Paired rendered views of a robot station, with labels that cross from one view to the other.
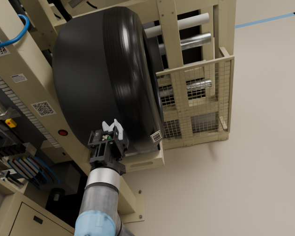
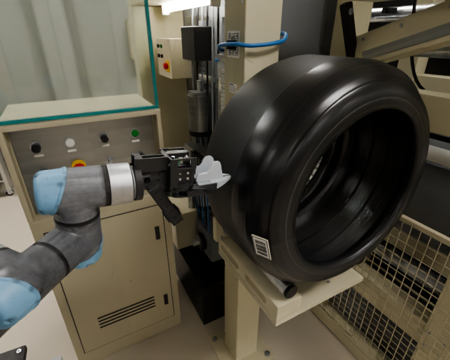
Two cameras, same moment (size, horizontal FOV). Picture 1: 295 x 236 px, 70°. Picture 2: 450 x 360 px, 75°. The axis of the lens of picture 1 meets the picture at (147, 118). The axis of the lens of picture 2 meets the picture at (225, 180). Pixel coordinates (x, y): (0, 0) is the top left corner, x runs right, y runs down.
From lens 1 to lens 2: 0.40 m
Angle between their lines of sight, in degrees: 44
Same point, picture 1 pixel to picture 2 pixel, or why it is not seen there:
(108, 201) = (84, 183)
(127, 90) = (261, 146)
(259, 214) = not seen: outside the picture
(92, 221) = (53, 173)
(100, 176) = (115, 167)
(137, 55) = (317, 116)
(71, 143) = not seen: hidden behind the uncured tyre
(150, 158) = (267, 293)
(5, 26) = (252, 30)
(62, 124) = not seen: hidden behind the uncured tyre
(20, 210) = (153, 207)
